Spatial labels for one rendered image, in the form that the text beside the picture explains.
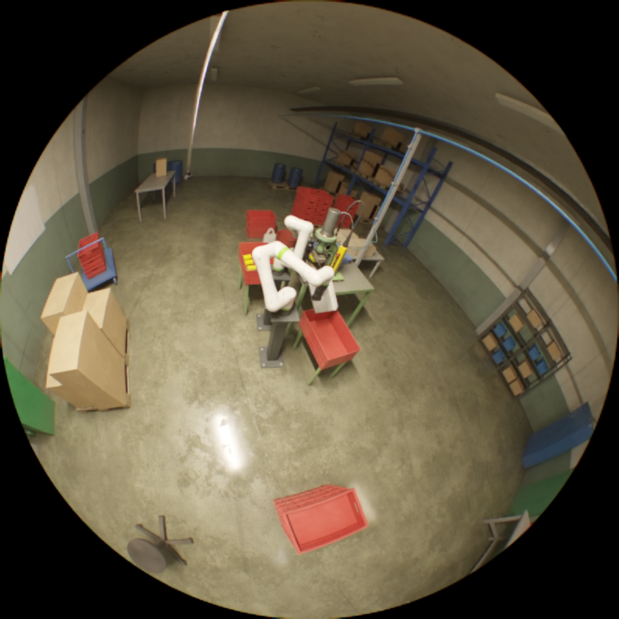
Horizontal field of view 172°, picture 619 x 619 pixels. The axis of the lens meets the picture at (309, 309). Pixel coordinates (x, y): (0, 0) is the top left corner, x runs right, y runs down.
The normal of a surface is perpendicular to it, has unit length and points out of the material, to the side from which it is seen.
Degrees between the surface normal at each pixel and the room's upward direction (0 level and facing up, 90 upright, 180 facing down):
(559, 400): 90
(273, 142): 90
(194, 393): 0
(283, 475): 0
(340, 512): 0
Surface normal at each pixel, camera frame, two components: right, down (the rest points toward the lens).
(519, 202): -0.88, 0.12
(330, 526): 0.27, -0.65
